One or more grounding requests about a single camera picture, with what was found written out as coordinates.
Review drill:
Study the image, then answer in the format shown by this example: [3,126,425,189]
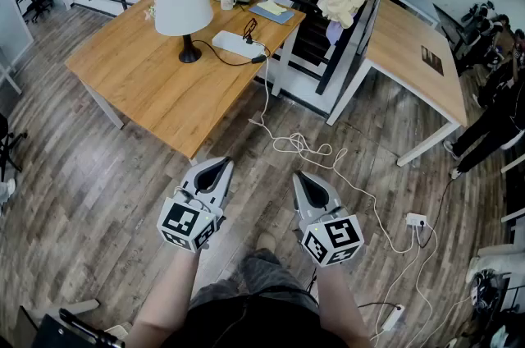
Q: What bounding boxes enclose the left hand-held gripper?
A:
[157,156,235,254]

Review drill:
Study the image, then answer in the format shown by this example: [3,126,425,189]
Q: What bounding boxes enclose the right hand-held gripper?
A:
[291,171,365,268]

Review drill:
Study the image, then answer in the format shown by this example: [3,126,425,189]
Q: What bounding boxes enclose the black plug and cable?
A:
[191,17,272,67]

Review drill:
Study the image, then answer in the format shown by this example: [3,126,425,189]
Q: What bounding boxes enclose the white table lamp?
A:
[154,0,215,64]

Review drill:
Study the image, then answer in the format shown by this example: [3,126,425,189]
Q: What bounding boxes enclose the person's right forearm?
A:
[313,258,374,348]

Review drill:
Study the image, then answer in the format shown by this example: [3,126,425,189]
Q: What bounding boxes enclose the person's left forearm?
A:
[125,245,202,348]

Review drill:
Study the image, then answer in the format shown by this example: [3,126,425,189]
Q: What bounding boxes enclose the round wooden table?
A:
[64,0,308,166]

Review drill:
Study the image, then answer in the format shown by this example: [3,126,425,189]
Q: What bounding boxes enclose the person's tan shoe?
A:
[256,231,277,253]

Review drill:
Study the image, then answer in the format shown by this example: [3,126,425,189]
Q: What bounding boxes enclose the person's grey trousers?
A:
[189,248,320,314]

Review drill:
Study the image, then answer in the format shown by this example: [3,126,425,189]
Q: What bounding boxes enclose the person's black shirt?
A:
[163,291,349,348]

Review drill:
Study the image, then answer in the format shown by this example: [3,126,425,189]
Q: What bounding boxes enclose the long white floor power strip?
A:
[381,304,406,332]

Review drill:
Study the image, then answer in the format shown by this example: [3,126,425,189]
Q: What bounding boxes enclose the purple cloth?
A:
[326,20,344,46]

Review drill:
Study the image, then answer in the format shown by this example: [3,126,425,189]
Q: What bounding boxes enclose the wooden table with black label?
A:
[326,0,468,167]

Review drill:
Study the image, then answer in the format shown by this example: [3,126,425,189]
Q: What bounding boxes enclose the blue notebook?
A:
[248,1,295,25]

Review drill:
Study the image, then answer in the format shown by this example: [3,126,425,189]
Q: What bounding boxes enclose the yellow sticky notepad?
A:
[256,0,288,16]

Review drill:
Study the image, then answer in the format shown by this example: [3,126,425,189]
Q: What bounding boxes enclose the long white power cable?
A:
[248,55,423,255]

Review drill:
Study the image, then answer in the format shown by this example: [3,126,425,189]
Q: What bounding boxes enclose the black floor cable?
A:
[418,176,457,250]

